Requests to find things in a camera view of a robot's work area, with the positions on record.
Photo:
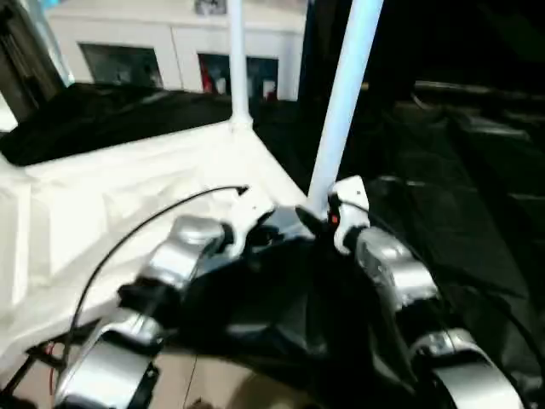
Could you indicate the white plastic table leg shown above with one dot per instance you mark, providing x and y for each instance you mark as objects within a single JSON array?
[
  {"x": 238, "y": 64},
  {"x": 340, "y": 106}
]

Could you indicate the white plastic table top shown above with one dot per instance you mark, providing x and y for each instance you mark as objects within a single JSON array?
[{"x": 127, "y": 191}]

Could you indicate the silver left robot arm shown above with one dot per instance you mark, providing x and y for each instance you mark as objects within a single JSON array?
[{"x": 187, "y": 238}]

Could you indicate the black glossy mat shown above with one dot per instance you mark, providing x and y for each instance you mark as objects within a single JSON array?
[{"x": 447, "y": 191}]

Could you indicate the red package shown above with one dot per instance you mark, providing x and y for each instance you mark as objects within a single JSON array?
[{"x": 207, "y": 78}]

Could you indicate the black flat monitor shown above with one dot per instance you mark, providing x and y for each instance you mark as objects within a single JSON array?
[{"x": 477, "y": 87}]

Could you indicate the white glass door cabinet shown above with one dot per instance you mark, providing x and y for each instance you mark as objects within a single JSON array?
[{"x": 170, "y": 30}]

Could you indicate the pale teal translucent object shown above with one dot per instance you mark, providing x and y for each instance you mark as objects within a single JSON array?
[{"x": 64, "y": 64}]

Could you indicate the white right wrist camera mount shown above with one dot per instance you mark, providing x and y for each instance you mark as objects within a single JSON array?
[{"x": 349, "y": 200}]

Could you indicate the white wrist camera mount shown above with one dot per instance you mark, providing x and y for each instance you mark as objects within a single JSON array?
[
  {"x": 247, "y": 209},
  {"x": 349, "y": 200}
]

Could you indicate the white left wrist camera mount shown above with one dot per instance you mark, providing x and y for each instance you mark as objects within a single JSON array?
[{"x": 247, "y": 209}]

